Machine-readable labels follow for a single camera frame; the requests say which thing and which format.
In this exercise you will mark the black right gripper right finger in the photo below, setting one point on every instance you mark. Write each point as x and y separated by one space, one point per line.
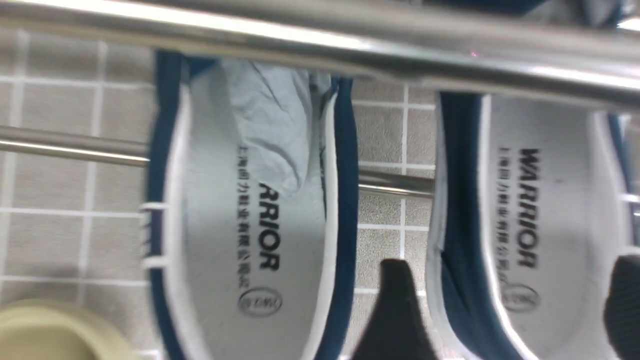
622 308

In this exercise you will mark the metal shoe rack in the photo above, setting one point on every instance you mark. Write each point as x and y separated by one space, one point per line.
329 44

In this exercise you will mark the navy blue sneaker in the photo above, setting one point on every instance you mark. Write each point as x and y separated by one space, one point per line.
534 203
251 210

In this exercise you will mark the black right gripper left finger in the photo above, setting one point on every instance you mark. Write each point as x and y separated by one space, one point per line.
395 328

